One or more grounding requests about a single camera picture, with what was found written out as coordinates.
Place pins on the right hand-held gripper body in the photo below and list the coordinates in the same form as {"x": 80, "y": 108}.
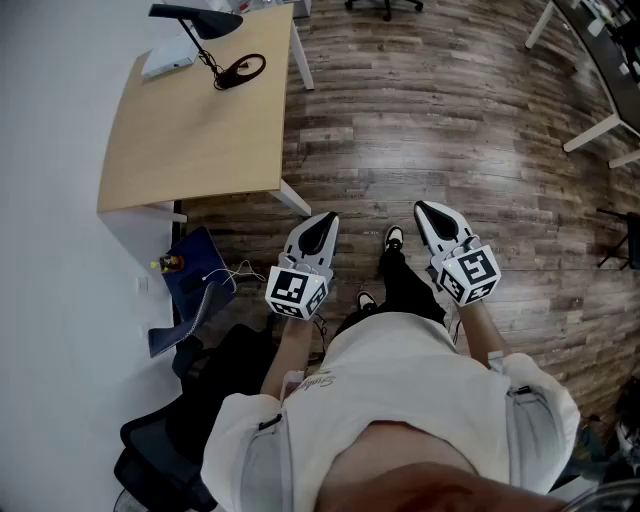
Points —
{"x": 470, "y": 275}

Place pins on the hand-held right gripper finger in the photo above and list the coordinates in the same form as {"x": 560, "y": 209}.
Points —
{"x": 429, "y": 235}
{"x": 457, "y": 231}

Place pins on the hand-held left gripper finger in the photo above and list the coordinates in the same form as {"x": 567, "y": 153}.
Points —
{"x": 299, "y": 240}
{"x": 327, "y": 247}

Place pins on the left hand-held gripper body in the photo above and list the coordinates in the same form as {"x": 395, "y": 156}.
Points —
{"x": 295, "y": 292}

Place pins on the black desk lamp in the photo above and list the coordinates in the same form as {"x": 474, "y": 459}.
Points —
{"x": 200, "y": 20}

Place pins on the person's left forearm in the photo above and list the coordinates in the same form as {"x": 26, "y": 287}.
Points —
{"x": 290, "y": 360}

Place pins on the person's right forearm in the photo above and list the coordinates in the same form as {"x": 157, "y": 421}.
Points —
{"x": 480, "y": 335}

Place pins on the wooden desk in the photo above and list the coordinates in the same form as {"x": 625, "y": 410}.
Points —
{"x": 190, "y": 140}

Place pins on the person's right shoe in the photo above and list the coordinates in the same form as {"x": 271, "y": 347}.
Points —
{"x": 394, "y": 237}

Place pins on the person's shoe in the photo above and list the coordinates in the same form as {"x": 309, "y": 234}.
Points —
{"x": 394, "y": 237}
{"x": 366, "y": 301}

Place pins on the person's black trousers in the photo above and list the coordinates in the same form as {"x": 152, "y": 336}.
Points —
{"x": 405, "y": 285}

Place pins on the person's left shoe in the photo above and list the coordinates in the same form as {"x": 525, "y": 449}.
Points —
{"x": 366, "y": 301}

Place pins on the blue upholstered chair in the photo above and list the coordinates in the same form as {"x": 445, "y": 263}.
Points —
{"x": 200, "y": 260}

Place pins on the black office chair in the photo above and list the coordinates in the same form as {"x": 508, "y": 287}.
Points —
{"x": 385, "y": 7}
{"x": 220, "y": 380}

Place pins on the person's white shirt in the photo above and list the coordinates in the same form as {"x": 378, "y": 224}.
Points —
{"x": 400, "y": 380}

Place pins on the amber drink bottle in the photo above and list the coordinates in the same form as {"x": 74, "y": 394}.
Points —
{"x": 171, "y": 262}

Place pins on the black tripod stand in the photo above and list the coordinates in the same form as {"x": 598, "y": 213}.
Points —
{"x": 627, "y": 235}

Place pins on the white flat box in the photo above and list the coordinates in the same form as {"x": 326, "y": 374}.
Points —
{"x": 167, "y": 57}

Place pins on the dark table white legs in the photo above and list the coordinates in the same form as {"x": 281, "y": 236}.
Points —
{"x": 607, "y": 55}

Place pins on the black floor fan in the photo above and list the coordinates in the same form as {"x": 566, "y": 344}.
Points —
{"x": 127, "y": 501}

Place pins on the white wall socket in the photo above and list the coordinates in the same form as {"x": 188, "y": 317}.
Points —
{"x": 142, "y": 284}

